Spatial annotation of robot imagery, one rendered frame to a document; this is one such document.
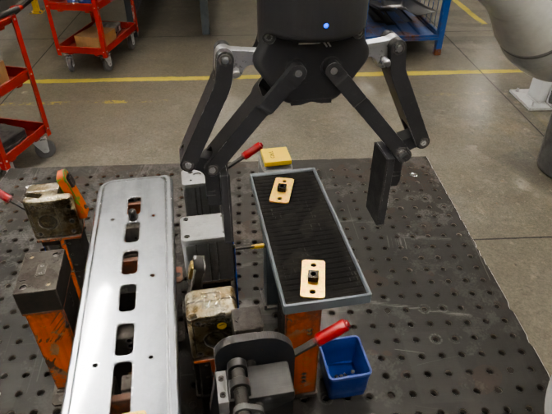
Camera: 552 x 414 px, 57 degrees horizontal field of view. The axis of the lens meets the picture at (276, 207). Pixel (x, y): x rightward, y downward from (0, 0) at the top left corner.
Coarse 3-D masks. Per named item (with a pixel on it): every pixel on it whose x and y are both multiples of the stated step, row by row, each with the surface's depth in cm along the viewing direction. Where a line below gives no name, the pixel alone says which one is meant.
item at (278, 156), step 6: (264, 150) 113; (270, 150) 113; (276, 150) 113; (282, 150) 113; (264, 156) 111; (270, 156) 111; (276, 156) 111; (282, 156) 111; (288, 156) 111; (264, 162) 109; (270, 162) 109; (276, 162) 109; (282, 162) 110; (288, 162) 110
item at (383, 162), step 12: (384, 156) 42; (372, 168) 45; (384, 168) 42; (372, 180) 45; (384, 180) 43; (372, 192) 46; (384, 192) 43; (372, 204) 46; (384, 204) 44; (372, 216) 46; (384, 216) 45
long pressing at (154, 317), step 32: (128, 192) 128; (160, 192) 128; (96, 224) 118; (160, 224) 117; (96, 256) 109; (160, 256) 109; (96, 288) 101; (160, 288) 101; (96, 320) 95; (128, 320) 95; (160, 320) 95; (96, 352) 89; (160, 352) 89; (96, 384) 84; (160, 384) 84
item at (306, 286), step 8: (304, 264) 83; (320, 264) 83; (304, 272) 82; (312, 272) 80; (320, 272) 82; (304, 280) 80; (312, 280) 80; (320, 280) 80; (304, 288) 79; (312, 288) 79; (320, 288) 79; (304, 296) 78; (312, 296) 78; (320, 296) 78
